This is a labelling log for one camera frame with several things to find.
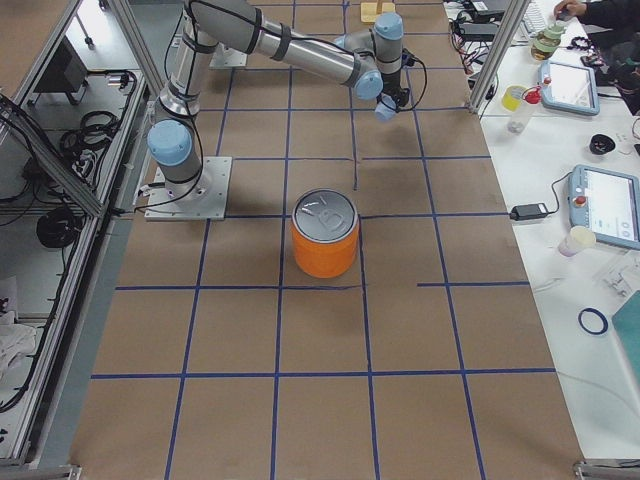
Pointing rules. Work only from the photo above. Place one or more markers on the light blue plastic cup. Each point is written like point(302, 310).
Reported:
point(385, 109)

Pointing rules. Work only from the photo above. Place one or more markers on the right teach pendant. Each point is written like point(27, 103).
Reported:
point(607, 203)

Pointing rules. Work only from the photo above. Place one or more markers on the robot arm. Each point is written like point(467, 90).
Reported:
point(369, 62)

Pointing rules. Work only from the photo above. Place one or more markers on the black bowl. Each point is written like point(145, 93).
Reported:
point(601, 144)

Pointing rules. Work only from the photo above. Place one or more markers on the yellow tape roll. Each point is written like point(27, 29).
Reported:
point(513, 97)

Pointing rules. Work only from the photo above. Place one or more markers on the red capped squeeze bottle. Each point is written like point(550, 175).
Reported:
point(527, 106)

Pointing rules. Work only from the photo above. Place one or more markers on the wooden cup rack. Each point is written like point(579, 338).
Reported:
point(371, 10)

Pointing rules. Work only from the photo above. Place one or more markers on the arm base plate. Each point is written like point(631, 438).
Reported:
point(206, 200)
point(225, 57)

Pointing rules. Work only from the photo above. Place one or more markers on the paper cup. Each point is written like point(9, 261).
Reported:
point(578, 239)

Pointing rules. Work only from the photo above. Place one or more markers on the teach pendant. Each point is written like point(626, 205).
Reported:
point(568, 88)
point(607, 203)

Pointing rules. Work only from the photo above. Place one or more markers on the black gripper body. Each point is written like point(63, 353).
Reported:
point(394, 84)

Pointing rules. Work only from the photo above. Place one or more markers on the orange can with silver lid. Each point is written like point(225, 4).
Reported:
point(324, 228)

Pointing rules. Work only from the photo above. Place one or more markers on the left teach pendant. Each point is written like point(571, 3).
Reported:
point(568, 88)

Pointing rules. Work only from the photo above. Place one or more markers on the black power adapter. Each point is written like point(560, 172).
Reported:
point(525, 212)

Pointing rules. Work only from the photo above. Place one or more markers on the aluminium frame post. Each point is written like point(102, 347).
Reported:
point(512, 18)

